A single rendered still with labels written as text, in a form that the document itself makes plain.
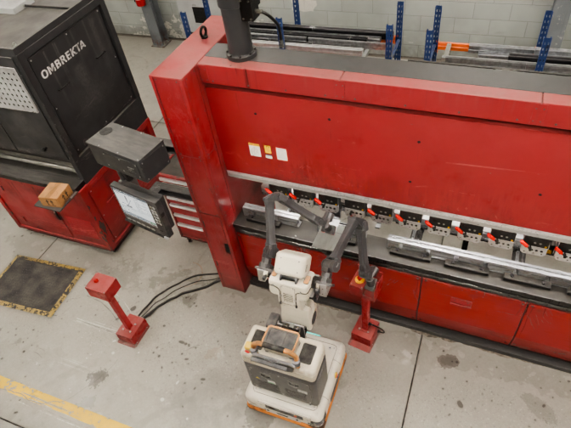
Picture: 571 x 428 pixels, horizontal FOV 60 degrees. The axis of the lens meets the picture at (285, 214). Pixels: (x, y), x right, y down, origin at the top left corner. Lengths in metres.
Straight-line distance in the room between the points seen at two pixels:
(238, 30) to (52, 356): 3.35
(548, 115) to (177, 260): 3.68
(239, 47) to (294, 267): 1.41
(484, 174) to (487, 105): 0.49
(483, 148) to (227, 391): 2.72
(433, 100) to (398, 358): 2.27
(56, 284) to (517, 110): 4.47
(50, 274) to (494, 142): 4.43
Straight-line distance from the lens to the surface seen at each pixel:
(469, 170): 3.14
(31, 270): 5.84
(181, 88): 3.24
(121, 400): 4.55
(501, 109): 2.85
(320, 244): 3.69
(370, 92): 2.91
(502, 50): 5.05
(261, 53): 3.30
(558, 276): 3.79
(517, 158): 3.06
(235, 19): 3.13
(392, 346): 4.36
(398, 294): 4.06
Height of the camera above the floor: 3.82
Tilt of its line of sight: 46 degrees down
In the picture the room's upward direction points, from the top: 9 degrees counter-clockwise
